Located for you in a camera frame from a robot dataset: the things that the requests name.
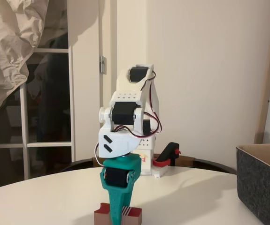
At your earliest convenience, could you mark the red striped wooden block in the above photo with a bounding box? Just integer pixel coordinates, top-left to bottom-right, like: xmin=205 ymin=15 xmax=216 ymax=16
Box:
xmin=93 ymin=202 xmax=142 ymax=225

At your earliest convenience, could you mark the dark grey felt box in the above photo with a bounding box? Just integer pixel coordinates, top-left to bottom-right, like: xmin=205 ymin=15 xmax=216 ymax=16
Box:
xmin=236 ymin=143 xmax=270 ymax=225

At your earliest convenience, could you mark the black clamp with red knob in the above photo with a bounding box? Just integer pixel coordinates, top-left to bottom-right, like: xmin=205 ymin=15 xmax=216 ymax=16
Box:
xmin=152 ymin=142 xmax=181 ymax=168

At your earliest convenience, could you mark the dark wooden chair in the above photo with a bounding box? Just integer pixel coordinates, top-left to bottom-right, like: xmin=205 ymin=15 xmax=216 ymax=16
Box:
xmin=59 ymin=153 xmax=238 ymax=174

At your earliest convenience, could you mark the white glazed door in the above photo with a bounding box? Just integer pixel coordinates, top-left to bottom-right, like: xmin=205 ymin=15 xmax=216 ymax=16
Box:
xmin=0 ymin=0 xmax=76 ymax=181

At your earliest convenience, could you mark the metal door hinge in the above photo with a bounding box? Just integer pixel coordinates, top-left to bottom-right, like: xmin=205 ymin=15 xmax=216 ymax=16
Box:
xmin=99 ymin=55 xmax=107 ymax=75

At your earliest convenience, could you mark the beige crumpled curtain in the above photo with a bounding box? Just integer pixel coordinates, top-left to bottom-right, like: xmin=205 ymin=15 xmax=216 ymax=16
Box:
xmin=0 ymin=0 xmax=69 ymax=192

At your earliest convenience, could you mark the red white servo wire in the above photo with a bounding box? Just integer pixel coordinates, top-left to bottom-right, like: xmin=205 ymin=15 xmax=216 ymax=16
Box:
xmin=94 ymin=141 xmax=105 ymax=168

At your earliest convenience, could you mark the wooden frame with frosted panel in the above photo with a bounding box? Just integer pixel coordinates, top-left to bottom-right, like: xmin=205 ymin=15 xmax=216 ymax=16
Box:
xmin=254 ymin=0 xmax=270 ymax=145

